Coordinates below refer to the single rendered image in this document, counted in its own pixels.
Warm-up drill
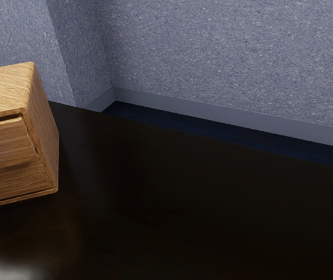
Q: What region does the wooden drawer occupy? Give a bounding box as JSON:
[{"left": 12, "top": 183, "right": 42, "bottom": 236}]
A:
[{"left": 0, "top": 113, "right": 40, "bottom": 177}]

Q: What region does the wooden drawer cabinet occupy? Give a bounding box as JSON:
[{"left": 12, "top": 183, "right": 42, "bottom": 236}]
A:
[{"left": 0, "top": 61, "right": 60, "bottom": 211}]

